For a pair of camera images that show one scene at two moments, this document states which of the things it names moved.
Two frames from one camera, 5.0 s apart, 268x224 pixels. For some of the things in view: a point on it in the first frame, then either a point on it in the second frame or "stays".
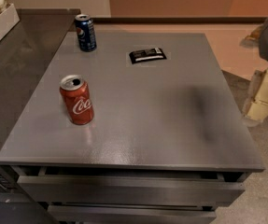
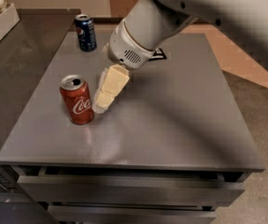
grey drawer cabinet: [166, 145] stays
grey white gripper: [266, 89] -> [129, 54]
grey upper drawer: [127, 188] stays
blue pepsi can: [87, 40] stays
